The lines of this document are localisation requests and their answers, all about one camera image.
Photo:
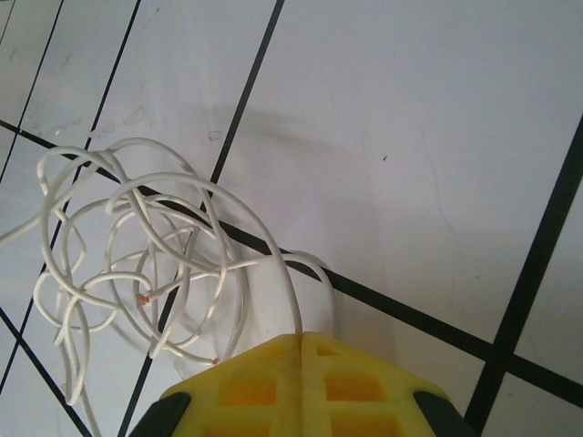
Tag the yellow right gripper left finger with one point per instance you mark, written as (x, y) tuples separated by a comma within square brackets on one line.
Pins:
[(255, 387)]

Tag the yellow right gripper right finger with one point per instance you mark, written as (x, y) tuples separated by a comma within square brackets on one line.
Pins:
[(355, 387)]

